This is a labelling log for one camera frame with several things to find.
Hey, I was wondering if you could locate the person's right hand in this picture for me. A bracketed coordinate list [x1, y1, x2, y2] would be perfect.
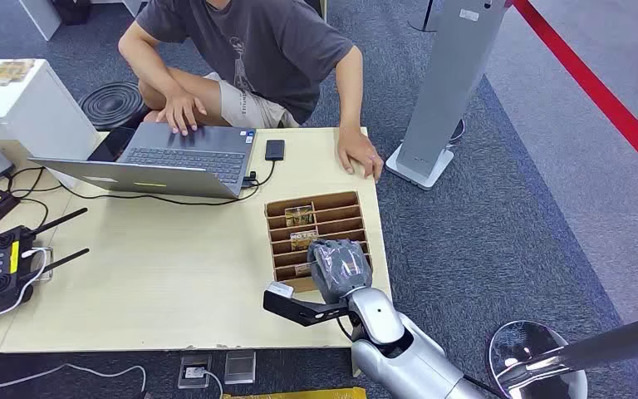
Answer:
[155, 91, 209, 137]

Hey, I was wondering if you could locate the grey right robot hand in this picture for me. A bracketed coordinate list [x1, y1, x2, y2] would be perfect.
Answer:
[307, 239, 374, 306]

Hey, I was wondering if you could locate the person's left hand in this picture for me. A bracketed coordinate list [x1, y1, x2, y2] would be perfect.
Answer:
[336, 127, 385, 184]

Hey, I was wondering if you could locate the brown hotel card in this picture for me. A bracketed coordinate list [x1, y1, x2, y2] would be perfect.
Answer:
[289, 229, 320, 253]

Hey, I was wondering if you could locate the wooden slotted card holder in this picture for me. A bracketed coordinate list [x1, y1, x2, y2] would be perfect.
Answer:
[264, 190, 375, 293]

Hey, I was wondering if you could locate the brown printed card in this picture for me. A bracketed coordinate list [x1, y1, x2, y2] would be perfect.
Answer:
[284, 204, 317, 229]

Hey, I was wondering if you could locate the person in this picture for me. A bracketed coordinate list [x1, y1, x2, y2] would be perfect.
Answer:
[118, 0, 385, 184]

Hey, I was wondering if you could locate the grey laptop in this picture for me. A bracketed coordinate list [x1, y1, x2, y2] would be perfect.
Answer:
[28, 121, 258, 200]

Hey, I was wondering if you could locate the black ribbed round disc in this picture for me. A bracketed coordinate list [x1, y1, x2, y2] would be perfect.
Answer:
[78, 81, 150, 132]

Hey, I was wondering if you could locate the black phone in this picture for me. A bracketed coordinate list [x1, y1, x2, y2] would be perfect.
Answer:
[86, 126, 137, 164]

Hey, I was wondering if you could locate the black external drive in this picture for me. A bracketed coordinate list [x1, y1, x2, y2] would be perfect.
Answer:
[264, 139, 287, 162]

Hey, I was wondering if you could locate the grey kiosk stand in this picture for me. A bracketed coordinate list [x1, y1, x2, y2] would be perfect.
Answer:
[385, 0, 511, 192]

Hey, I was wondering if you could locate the grey floor plate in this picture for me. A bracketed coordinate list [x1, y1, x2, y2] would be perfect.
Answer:
[223, 351, 258, 386]

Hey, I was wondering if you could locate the black pole stand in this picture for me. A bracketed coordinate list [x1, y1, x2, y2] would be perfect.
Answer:
[408, 0, 444, 33]

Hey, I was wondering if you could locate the white cabinet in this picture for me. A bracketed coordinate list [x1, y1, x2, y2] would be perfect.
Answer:
[0, 58, 101, 191]

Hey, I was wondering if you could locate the white furniture panel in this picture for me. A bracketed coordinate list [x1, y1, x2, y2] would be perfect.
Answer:
[18, 0, 63, 42]

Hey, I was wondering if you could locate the stack of brown cards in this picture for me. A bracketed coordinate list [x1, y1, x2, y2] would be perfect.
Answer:
[0, 58, 37, 88]

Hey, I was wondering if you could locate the floor socket box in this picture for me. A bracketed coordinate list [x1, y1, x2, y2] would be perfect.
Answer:
[177, 355, 213, 391]

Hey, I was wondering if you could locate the black remote controller with screen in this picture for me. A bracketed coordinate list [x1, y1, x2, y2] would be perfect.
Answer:
[0, 207, 91, 327]

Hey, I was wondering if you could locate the red barrier strip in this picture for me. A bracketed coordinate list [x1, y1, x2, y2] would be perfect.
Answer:
[511, 0, 638, 191]

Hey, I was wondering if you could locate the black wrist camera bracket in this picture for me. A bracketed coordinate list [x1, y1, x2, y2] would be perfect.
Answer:
[263, 289, 353, 328]

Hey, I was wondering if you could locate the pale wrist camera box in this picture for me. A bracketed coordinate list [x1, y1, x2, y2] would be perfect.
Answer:
[266, 281, 296, 300]

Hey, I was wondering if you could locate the long black desk cable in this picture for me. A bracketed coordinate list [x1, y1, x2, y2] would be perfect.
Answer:
[57, 181, 261, 208]

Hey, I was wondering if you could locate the short black drive cable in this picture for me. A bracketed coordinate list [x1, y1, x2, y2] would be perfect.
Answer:
[243, 160, 277, 190]

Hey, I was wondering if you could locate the short white socket cable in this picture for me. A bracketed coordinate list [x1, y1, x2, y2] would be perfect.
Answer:
[202, 370, 225, 399]

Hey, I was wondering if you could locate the black looped desk cable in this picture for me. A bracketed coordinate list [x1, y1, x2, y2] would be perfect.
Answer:
[5, 166, 66, 231]

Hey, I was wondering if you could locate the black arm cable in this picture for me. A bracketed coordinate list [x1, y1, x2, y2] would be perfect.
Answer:
[462, 374, 510, 399]

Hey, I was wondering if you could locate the white controller cable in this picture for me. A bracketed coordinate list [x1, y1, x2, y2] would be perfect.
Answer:
[0, 248, 50, 321]

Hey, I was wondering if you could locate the white floor cable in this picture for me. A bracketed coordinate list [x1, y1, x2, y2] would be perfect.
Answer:
[0, 362, 149, 394]

